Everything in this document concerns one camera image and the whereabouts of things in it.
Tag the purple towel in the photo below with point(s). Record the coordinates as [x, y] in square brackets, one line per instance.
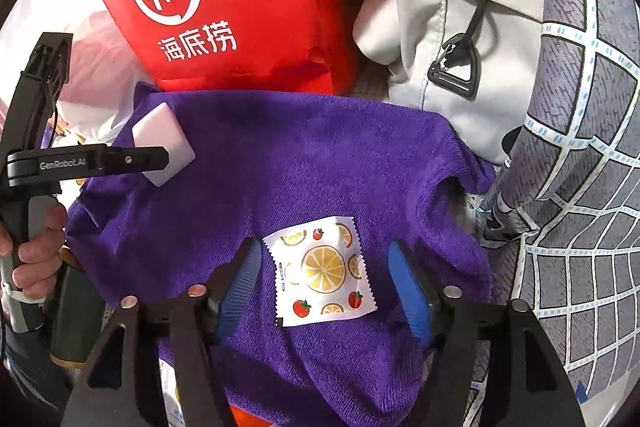
[300, 157]

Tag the light grey backpack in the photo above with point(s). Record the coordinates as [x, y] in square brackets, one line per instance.
[425, 7]

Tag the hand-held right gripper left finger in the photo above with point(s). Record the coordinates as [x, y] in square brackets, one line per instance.
[240, 292]

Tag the fruit printed white packet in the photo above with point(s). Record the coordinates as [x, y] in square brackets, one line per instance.
[320, 267]

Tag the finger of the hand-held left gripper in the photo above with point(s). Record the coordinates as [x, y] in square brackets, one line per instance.
[140, 158]

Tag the grey checked cloth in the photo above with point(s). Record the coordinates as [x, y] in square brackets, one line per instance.
[575, 157]

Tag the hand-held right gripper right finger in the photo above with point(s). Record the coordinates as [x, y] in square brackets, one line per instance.
[407, 292]

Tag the person's left hand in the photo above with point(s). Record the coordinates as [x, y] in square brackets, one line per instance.
[35, 267]

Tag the white plastic shopping bag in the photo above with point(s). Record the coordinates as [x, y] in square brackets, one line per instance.
[100, 77]

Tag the dark green box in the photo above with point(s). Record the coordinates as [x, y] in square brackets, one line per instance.
[75, 317]

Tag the white square packet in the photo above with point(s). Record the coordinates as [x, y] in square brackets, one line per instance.
[160, 127]

